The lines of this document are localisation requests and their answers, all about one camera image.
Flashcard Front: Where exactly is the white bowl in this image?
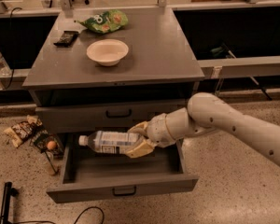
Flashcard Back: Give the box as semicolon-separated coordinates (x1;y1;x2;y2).
86;39;129;66

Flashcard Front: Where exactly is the black stand on floor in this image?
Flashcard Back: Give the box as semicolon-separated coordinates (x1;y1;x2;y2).
0;182;19;224

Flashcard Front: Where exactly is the black floor cable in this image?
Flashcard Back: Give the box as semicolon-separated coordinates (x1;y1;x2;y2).
0;205;105;224

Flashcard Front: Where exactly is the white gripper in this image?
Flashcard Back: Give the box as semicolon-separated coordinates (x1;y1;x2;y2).
125;113;175;159

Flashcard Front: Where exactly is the green chip bag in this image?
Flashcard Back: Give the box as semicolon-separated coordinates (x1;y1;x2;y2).
76;9;129;34

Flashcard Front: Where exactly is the open grey lower drawer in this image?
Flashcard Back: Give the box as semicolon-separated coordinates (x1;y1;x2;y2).
47;133;198;203

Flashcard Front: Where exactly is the clear bottle at left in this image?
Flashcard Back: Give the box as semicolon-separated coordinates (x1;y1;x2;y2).
0;52;11;77

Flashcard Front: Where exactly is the clear plastic water bottle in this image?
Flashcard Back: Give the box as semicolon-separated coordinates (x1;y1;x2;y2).
78;131;142;154

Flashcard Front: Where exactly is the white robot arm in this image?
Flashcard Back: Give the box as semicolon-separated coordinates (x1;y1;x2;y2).
127;92;280;167

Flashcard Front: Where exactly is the brown snack bag on floor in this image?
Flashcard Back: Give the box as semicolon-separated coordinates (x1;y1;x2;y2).
4;115;42;147

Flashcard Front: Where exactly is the orange ball on floor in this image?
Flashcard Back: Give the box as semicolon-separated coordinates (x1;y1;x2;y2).
47;141;57;150

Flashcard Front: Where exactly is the closed grey upper drawer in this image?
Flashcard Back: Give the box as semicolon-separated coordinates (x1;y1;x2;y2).
36;99;188;133

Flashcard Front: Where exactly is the grey drawer cabinet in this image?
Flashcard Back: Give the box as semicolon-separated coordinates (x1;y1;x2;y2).
23;7;203;133

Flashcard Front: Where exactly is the dark green snack bag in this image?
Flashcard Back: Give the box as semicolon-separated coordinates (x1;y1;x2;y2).
30;129;63;157

